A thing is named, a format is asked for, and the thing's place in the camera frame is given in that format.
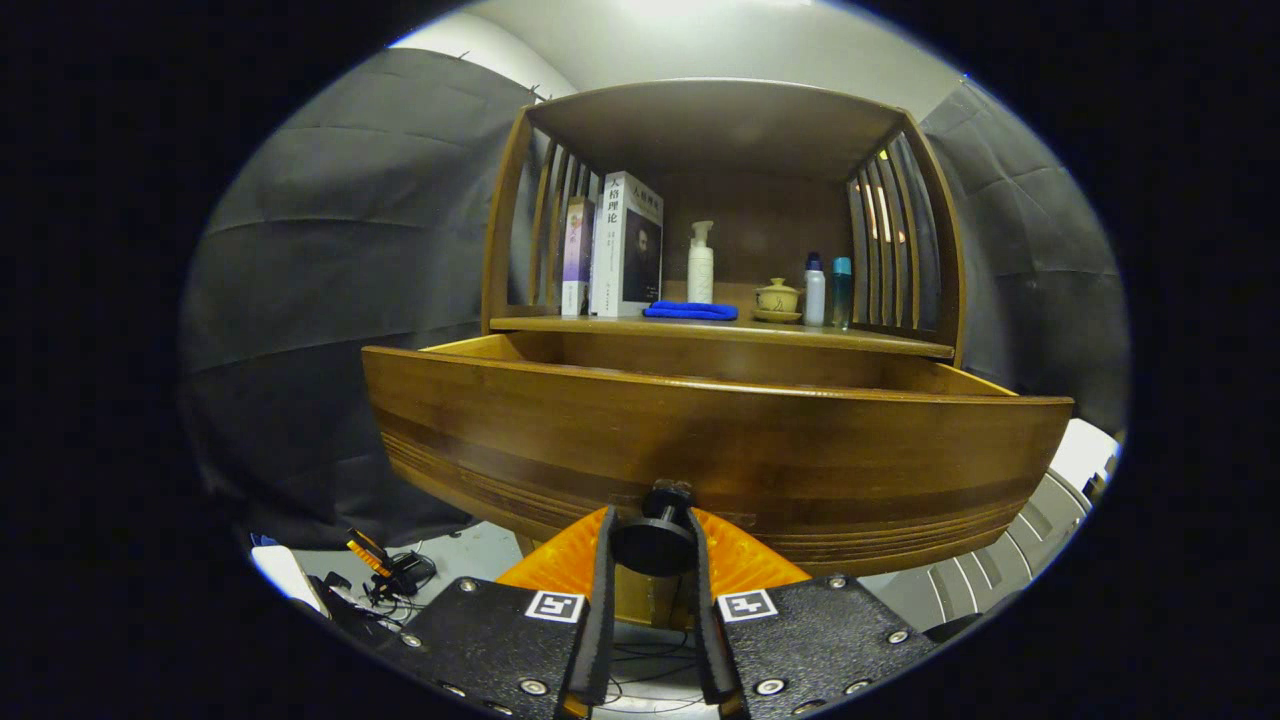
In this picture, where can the orange black tool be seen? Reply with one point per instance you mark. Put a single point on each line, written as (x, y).
(400, 572)

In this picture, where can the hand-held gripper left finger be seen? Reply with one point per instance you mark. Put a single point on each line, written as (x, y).
(603, 620)

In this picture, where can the white bottle blue cap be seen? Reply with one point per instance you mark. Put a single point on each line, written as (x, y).
(815, 295)

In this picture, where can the black backdrop cloth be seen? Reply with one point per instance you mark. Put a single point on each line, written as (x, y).
(330, 300)
(1040, 220)

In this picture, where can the wooden countertop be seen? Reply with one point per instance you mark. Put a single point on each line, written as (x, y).
(700, 329)

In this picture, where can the clear teal bottle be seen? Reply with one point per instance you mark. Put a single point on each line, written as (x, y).
(842, 295)

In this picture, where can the thin purple book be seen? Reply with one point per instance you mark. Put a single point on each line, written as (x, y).
(577, 250)

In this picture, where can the wooden cabinet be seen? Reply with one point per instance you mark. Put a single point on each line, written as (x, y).
(720, 120)

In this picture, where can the white pump bottle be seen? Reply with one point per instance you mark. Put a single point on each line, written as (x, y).
(700, 275)

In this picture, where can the blue folded cloth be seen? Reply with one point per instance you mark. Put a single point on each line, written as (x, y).
(690, 311)

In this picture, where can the black drawer knob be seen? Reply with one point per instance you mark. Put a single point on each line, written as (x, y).
(655, 545)

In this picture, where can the white flat object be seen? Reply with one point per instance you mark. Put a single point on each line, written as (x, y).
(285, 575)

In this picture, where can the wooden drawer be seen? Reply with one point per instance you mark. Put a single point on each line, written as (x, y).
(700, 450)

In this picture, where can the grey drawer unit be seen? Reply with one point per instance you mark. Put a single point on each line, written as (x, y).
(1000, 570)

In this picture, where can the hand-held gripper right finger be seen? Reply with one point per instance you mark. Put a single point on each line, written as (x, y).
(705, 640)

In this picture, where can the large white portrait book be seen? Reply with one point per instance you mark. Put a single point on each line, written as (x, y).
(625, 250)

